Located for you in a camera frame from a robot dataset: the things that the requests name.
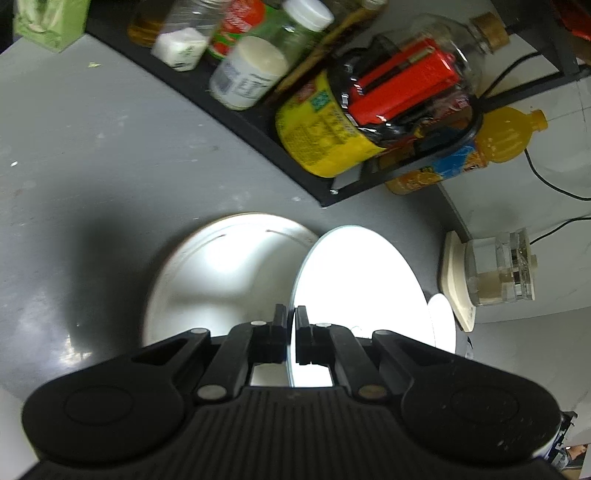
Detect green bottle with white cap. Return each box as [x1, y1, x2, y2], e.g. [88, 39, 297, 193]
[259, 0, 335, 71]

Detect cream kettle base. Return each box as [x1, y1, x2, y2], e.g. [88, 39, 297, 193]
[437, 230, 478, 333]

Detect soy sauce bottle red handle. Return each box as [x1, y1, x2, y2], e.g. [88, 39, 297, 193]
[275, 12, 511, 179]

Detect large white plate blue print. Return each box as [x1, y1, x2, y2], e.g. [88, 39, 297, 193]
[288, 224, 437, 389]

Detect small white plate blue print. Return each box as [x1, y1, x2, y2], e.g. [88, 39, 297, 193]
[427, 292, 458, 357]

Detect orange juice bottle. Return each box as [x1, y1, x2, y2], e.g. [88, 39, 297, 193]
[385, 106, 550, 196]

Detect glass electric kettle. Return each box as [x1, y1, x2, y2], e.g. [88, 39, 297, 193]
[464, 227, 539, 308]

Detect green carton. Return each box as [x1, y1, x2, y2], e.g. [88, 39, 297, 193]
[12, 0, 92, 52]

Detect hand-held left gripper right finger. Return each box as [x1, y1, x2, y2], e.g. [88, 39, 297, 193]
[294, 305, 460, 401]

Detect black metal rack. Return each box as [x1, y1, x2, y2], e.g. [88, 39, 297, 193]
[85, 0, 591, 208]

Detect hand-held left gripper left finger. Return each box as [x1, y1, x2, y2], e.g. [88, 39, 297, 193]
[133, 304, 290, 403]

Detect white plate with flower print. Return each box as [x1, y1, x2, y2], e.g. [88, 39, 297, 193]
[140, 212, 320, 352]

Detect small white-filled seasoning bottle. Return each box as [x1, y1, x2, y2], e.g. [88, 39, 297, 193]
[209, 35, 290, 112]

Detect black power cable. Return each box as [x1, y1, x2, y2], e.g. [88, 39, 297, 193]
[528, 216, 591, 246]
[479, 50, 556, 99]
[523, 147, 591, 202]

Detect clear salt jar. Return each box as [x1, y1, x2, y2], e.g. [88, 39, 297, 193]
[151, 0, 228, 73]

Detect oil bottle with white sprayer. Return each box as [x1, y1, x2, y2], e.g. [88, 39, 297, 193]
[126, 0, 172, 48]

